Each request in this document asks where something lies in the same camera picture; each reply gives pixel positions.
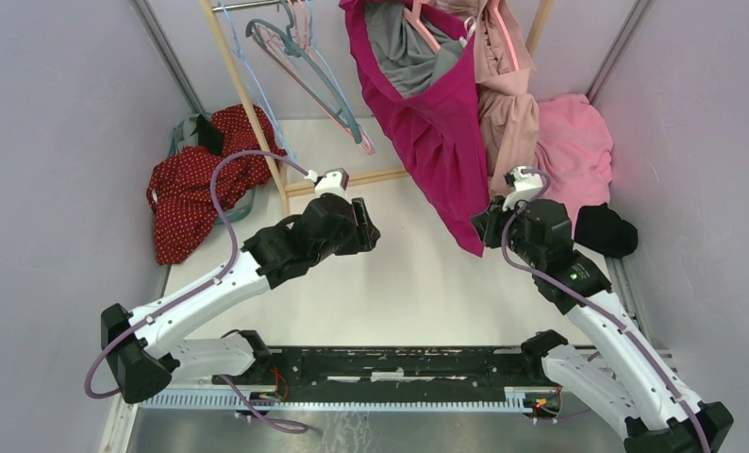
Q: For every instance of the pink plastic hanger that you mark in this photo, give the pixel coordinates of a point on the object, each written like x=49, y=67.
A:
x=496, y=10

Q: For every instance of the dusty pink skirt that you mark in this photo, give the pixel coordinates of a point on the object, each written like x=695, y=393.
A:
x=508, y=113

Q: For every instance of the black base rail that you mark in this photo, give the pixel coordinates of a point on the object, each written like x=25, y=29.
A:
x=352, y=374

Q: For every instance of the teal basket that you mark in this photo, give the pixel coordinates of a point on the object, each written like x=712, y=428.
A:
x=237, y=212

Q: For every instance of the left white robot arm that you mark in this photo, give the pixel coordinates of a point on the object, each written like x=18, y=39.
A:
x=148, y=347

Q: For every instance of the magenta garment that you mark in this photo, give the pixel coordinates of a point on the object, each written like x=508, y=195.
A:
x=426, y=105

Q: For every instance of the pink towel garment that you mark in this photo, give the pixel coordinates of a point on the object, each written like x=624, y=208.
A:
x=574, y=148

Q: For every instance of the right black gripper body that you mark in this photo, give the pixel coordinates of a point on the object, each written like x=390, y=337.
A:
x=527, y=251

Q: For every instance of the wooden clothes rack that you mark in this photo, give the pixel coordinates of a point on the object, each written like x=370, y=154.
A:
x=279, y=174

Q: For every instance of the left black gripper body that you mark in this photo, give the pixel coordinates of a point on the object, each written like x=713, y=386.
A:
x=354, y=238

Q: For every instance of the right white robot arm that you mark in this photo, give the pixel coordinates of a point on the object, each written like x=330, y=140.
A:
x=641, y=397

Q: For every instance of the white slotted cable duct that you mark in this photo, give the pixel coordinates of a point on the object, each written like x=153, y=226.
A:
x=206, y=399

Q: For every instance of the grey teal hanger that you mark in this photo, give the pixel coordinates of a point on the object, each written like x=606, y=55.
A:
x=312, y=69

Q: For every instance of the light blue hanger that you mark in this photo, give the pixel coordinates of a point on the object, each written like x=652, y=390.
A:
x=262, y=96

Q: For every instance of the red polka dot garment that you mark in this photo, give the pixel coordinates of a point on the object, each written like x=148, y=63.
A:
x=178, y=190

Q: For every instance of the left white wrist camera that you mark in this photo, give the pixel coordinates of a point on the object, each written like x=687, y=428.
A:
x=334, y=181

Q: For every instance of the black cloth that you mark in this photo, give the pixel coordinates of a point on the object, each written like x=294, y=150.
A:
x=603, y=230

